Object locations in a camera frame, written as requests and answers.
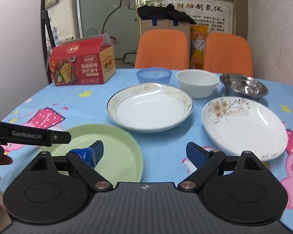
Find left orange chair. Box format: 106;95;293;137
134;30;189;70

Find light green plastic plate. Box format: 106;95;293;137
39;124;143;186

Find white ribbed bowl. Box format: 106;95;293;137
176;69;220;99

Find blue translucent plastic bowl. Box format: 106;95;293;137
136;67;172;84

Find yellow snack bag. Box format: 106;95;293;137
189;25;208;70

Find orange chair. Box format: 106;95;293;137
134;30;189;70
203;33;254;77

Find gold-rimmed white plate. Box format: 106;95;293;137
106;83;194;133

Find floral white plate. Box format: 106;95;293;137
202;97;288;162

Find black cloth on box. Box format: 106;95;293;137
137;4;196;25

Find red cracker box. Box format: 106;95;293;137
49;33;116;86

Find right orange chair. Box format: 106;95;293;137
203;33;254;77

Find stainless steel bowl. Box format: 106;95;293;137
220;74;269;100

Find brown cardboard box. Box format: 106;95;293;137
141;19;190;40

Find wall poster with text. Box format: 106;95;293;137
138;0;236;34

